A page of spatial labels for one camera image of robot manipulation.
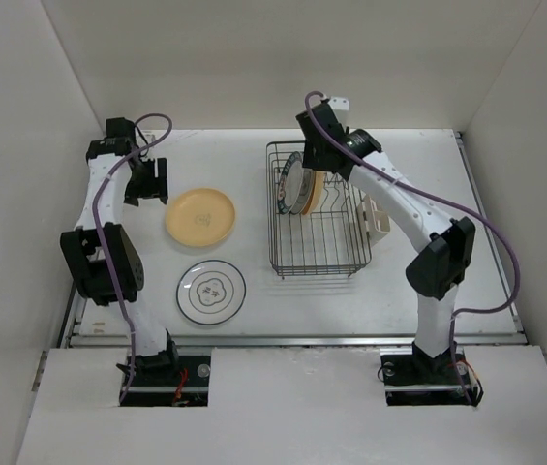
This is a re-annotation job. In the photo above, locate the white plate green lettered rim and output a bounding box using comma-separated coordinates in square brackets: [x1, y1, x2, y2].
[277, 151, 313, 215]

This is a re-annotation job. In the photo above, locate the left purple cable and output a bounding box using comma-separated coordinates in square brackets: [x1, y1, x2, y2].
[91, 113, 173, 403]

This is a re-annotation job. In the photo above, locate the wire dish rack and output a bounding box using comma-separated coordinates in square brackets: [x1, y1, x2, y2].
[266, 140, 372, 278]

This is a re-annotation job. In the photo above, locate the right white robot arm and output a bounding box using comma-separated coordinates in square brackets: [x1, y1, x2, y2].
[296, 99, 475, 382]

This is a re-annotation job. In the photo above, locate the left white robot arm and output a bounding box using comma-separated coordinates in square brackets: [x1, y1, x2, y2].
[60, 117, 180, 385]

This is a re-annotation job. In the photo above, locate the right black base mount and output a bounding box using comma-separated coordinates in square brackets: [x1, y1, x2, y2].
[379, 352, 484, 407]

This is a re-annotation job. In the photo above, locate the aluminium front rail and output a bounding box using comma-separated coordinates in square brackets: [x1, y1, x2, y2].
[63, 332, 528, 348]

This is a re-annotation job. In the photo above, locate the left side aluminium rail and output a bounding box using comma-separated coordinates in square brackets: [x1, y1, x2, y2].
[55, 285, 86, 349]

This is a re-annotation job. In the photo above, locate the right side aluminium rail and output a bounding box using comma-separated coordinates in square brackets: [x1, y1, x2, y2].
[453, 131, 527, 339]

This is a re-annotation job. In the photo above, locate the white plate dark rim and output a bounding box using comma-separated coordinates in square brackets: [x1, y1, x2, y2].
[176, 260, 247, 326]

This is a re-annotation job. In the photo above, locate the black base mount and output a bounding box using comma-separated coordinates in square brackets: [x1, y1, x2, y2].
[379, 352, 484, 407]
[117, 351, 211, 408]

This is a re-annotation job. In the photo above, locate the white cutlery holder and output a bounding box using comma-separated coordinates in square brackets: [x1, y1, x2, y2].
[356, 196, 391, 246]

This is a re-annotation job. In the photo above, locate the aluminium rail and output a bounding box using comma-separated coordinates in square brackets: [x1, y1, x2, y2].
[453, 131, 527, 339]
[63, 332, 528, 348]
[55, 285, 86, 349]

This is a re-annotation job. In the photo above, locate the orange plate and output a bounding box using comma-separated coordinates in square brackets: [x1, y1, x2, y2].
[165, 188, 236, 248]
[301, 170, 325, 215]

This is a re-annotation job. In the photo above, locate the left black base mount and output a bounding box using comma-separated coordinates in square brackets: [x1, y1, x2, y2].
[117, 351, 211, 408]

